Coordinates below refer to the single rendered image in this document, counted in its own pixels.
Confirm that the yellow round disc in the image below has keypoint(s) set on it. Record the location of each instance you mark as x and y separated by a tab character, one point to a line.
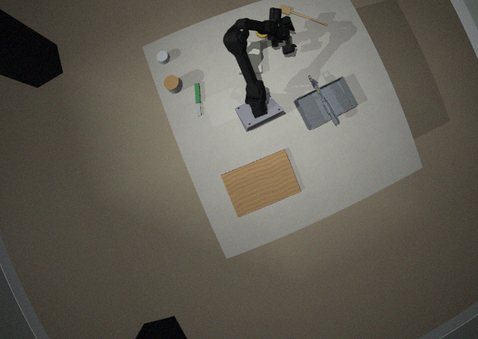
261	36

